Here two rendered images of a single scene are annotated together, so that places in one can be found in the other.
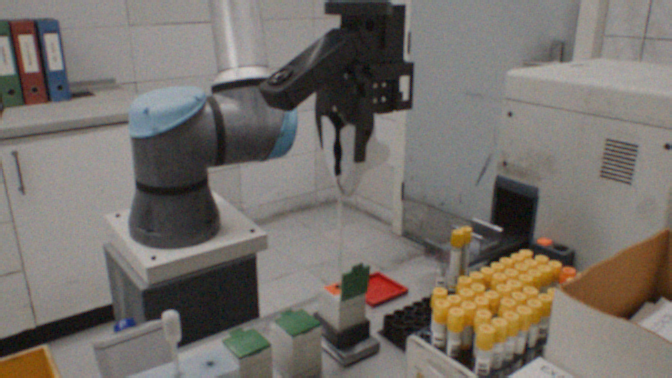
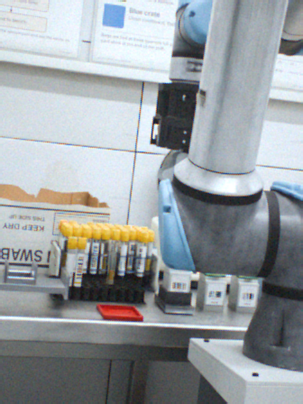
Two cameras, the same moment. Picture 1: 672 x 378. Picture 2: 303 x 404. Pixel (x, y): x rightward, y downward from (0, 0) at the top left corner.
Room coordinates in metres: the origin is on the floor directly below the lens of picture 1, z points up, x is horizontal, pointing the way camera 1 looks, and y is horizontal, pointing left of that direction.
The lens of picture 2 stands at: (1.82, 0.41, 1.19)
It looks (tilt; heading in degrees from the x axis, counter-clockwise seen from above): 5 degrees down; 202
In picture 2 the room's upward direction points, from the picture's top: 7 degrees clockwise
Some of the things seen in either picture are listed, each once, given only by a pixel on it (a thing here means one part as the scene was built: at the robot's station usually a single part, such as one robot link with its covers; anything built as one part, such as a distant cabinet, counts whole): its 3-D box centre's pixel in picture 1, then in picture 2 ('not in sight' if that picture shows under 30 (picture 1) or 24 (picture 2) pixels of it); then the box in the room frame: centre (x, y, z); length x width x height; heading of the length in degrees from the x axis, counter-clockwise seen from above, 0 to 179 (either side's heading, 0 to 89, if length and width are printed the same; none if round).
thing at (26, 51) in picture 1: (25, 60); not in sight; (2.24, 1.23, 1.03); 0.26 x 0.08 x 0.31; 36
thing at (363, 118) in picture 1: (355, 120); not in sight; (0.59, -0.02, 1.16); 0.05 x 0.02 x 0.09; 35
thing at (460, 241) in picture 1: (452, 288); (98, 266); (0.63, -0.15, 0.93); 0.17 x 0.09 x 0.11; 127
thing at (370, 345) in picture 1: (341, 329); (174, 298); (0.60, -0.01, 0.89); 0.09 x 0.05 x 0.04; 35
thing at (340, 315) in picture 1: (341, 310); (176, 283); (0.60, -0.01, 0.92); 0.05 x 0.04 x 0.06; 35
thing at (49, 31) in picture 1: (48, 59); not in sight; (2.29, 1.16, 1.03); 0.26 x 0.08 x 0.31; 36
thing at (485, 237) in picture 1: (484, 238); (5, 276); (0.81, -0.24, 0.92); 0.21 x 0.07 x 0.05; 127
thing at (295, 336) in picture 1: (296, 344); (211, 290); (0.54, 0.04, 0.91); 0.05 x 0.04 x 0.07; 37
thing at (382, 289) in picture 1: (375, 288); (119, 312); (0.72, -0.06, 0.88); 0.07 x 0.07 x 0.01; 37
